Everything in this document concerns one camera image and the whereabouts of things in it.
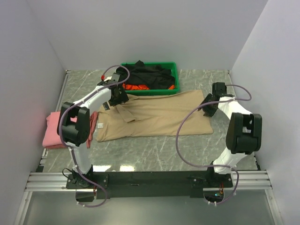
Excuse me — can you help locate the beige t shirt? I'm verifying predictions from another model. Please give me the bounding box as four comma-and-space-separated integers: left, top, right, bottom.
96, 90, 213, 142

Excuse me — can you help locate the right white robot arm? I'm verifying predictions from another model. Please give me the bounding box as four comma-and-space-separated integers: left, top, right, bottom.
201, 82, 263, 187

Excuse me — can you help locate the aluminium rail frame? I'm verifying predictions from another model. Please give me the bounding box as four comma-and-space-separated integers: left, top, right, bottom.
14, 69, 282, 225

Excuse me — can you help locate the green plastic bin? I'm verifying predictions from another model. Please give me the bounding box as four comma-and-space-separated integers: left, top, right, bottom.
121, 62, 180, 96

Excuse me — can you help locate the orange t shirt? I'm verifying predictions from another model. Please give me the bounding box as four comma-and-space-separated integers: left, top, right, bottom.
122, 83, 175, 90

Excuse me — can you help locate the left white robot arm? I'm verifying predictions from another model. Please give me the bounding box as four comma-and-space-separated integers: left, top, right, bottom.
57, 73, 128, 188

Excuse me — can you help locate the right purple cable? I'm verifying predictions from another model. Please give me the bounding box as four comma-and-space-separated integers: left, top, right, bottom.
175, 84, 253, 205

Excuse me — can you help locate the black t shirt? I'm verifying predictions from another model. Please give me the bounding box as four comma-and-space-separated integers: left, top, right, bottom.
115, 60, 175, 90

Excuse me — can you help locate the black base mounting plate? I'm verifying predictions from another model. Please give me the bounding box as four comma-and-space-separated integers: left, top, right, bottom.
66, 171, 233, 200

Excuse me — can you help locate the light pink folded t shirt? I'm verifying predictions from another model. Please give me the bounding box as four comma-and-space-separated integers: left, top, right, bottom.
42, 111, 65, 149

